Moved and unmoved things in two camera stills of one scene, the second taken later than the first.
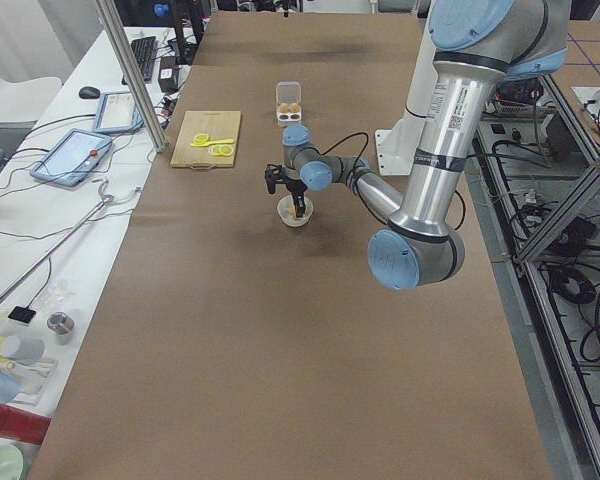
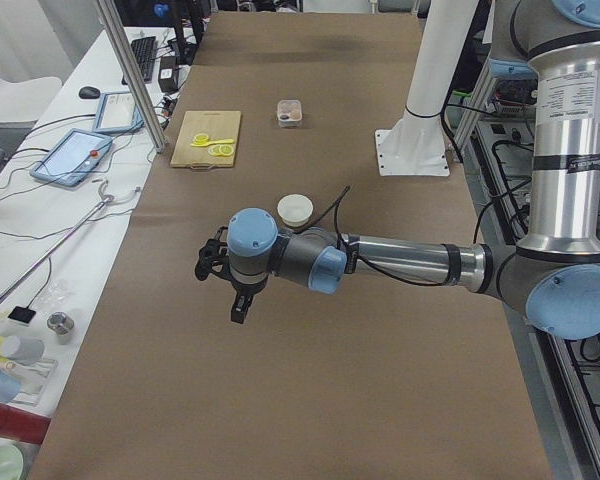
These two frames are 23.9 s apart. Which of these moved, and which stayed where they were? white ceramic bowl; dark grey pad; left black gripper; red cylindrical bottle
Moved: left black gripper
Stayed: dark grey pad; white ceramic bowl; red cylindrical bottle
